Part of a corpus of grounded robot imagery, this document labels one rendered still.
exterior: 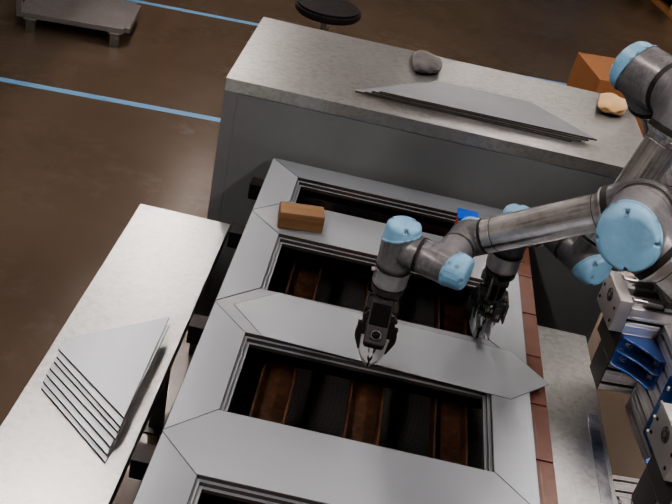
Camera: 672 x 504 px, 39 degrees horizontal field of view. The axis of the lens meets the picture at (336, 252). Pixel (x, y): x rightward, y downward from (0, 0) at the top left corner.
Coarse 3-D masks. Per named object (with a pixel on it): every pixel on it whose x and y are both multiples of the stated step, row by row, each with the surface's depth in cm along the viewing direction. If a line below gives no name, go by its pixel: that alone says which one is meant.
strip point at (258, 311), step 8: (264, 296) 221; (272, 296) 222; (240, 304) 217; (248, 304) 217; (256, 304) 218; (264, 304) 219; (272, 304) 219; (248, 312) 215; (256, 312) 215; (264, 312) 216; (272, 312) 217; (248, 320) 212; (256, 320) 213; (264, 320) 213; (256, 328) 210; (264, 328) 211
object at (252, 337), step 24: (336, 192) 275; (360, 192) 275; (432, 216) 275; (288, 240) 246; (264, 288) 227; (240, 312) 214; (360, 312) 223; (456, 336) 223; (240, 360) 203; (312, 360) 209; (336, 360) 209; (432, 384) 209; (216, 480) 171
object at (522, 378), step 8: (512, 352) 221; (512, 360) 218; (520, 360) 219; (512, 368) 216; (520, 368) 216; (528, 368) 217; (512, 376) 213; (520, 376) 214; (528, 376) 214; (512, 384) 211; (520, 384) 211; (528, 384) 212; (512, 392) 208; (520, 392) 209; (528, 392) 209
